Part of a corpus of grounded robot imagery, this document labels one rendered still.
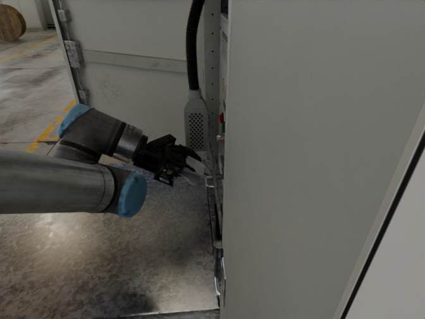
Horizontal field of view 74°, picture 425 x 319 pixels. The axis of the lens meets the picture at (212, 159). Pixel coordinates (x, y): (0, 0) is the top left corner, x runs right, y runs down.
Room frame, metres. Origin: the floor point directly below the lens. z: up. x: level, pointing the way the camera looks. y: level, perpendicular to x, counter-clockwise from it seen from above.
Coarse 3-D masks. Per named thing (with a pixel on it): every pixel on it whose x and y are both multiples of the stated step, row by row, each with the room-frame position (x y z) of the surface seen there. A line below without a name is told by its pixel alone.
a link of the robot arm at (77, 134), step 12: (72, 108) 0.58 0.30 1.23; (84, 108) 0.59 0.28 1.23; (72, 120) 0.55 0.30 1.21; (84, 120) 0.56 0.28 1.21; (96, 120) 0.57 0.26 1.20; (108, 120) 0.59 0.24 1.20; (120, 120) 0.62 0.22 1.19; (60, 132) 0.55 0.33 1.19; (72, 132) 0.55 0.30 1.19; (84, 132) 0.55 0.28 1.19; (96, 132) 0.56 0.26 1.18; (108, 132) 0.56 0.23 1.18; (120, 132) 0.57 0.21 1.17; (84, 144) 0.53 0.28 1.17; (96, 144) 0.55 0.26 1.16; (108, 144) 0.55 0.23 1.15
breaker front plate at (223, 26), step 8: (224, 24) 0.75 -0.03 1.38; (224, 32) 0.74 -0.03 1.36; (224, 64) 0.73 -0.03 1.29; (224, 72) 0.73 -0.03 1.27; (224, 88) 0.72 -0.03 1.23; (224, 96) 0.71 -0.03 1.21; (224, 112) 0.71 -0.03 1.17; (224, 120) 0.70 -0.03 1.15; (224, 152) 0.68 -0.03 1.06; (224, 160) 0.67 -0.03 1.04
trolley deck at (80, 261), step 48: (192, 192) 0.76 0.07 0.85; (0, 240) 0.55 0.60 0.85; (48, 240) 0.55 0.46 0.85; (96, 240) 0.55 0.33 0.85; (144, 240) 0.55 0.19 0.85; (192, 240) 0.55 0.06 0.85; (0, 288) 0.40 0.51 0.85; (48, 288) 0.40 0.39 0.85; (96, 288) 0.40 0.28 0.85; (144, 288) 0.40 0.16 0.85; (192, 288) 0.40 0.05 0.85
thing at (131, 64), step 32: (64, 0) 1.18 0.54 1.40; (96, 0) 1.12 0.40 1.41; (128, 0) 1.06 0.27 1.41; (160, 0) 1.01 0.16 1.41; (192, 0) 0.97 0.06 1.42; (64, 32) 1.19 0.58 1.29; (96, 32) 1.13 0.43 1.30; (128, 32) 1.07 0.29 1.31; (160, 32) 1.02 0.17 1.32; (96, 64) 1.14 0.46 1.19; (128, 64) 1.05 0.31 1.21; (160, 64) 1.00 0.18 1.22; (96, 96) 1.16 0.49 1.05; (128, 96) 1.09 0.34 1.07; (160, 96) 1.03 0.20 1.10; (160, 128) 1.03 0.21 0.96
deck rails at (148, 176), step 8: (128, 168) 0.84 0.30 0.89; (136, 168) 0.85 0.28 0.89; (144, 176) 0.85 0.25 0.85; (152, 176) 0.85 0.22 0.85; (160, 312) 0.31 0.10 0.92; (168, 312) 0.31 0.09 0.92; (176, 312) 0.31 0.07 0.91; (184, 312) 0.31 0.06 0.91; (192, 312) 0.31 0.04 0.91; (200, 312) 0.31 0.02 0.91; (208, 312) 0.31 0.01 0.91
